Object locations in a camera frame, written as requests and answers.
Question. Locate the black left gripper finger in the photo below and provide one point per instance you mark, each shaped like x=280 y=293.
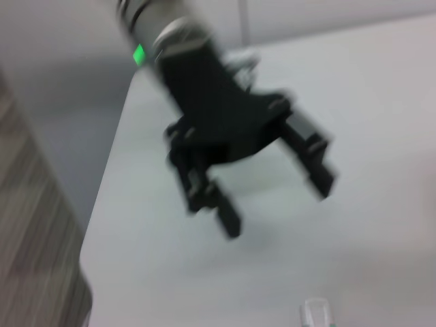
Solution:
x=201 y=184
x=313 y=163

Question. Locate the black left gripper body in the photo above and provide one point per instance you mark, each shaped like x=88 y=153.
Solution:
x=211 y=109

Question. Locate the green utility knife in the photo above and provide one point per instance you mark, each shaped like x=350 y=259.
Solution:
x=316 y=313

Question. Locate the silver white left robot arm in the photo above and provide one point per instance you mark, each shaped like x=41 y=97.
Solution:
x=160 y=20

